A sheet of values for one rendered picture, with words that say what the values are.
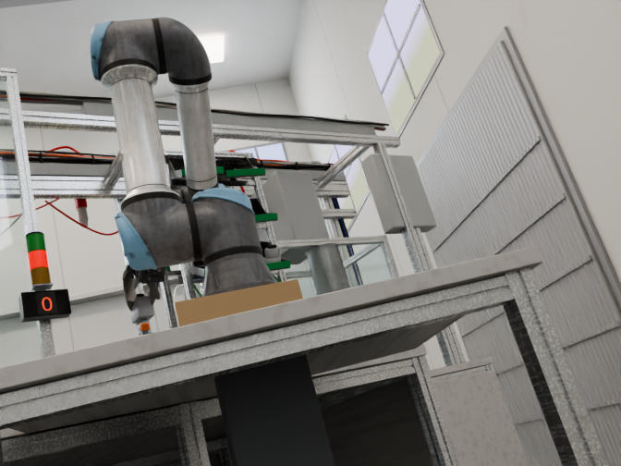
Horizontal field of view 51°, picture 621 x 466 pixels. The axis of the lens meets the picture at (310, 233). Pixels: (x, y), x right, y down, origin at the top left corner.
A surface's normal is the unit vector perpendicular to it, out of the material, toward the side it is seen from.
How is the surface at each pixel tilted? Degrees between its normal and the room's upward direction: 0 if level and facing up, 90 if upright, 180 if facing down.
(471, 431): 90
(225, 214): 92
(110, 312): 90
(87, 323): 90
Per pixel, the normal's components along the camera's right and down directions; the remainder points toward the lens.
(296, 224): 0.51, -0.41
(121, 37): 0.18, -0.31
